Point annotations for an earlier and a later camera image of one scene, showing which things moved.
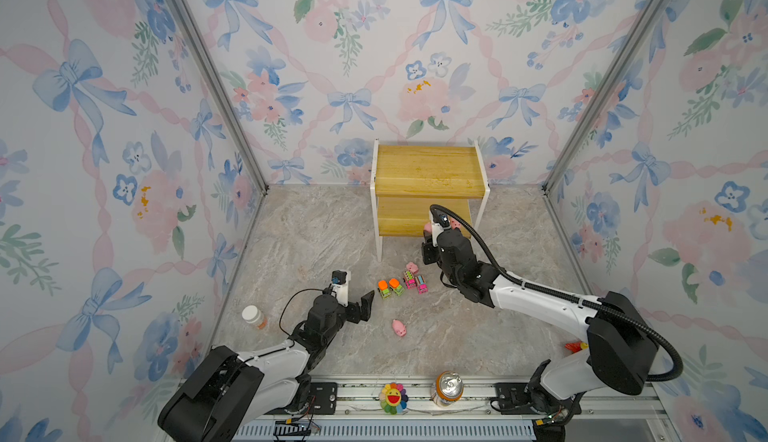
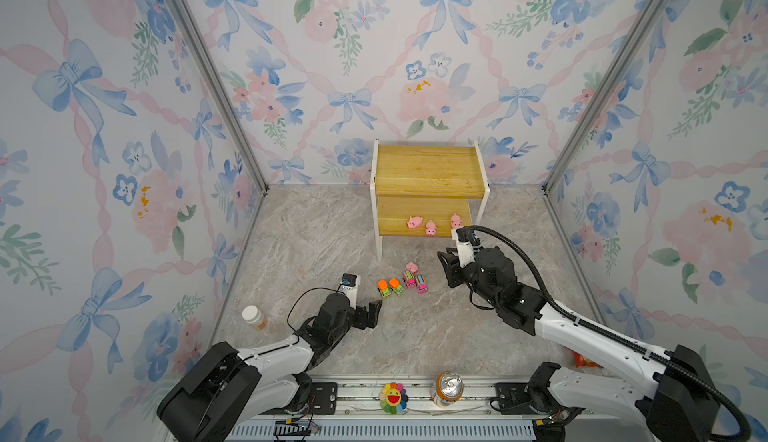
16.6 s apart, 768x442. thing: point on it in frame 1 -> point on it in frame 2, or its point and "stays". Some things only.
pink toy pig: (399, 328) -> (414, 222)
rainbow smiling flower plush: (393, 398) stays
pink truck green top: (409, 279) stays
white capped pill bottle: (254, 316) stays
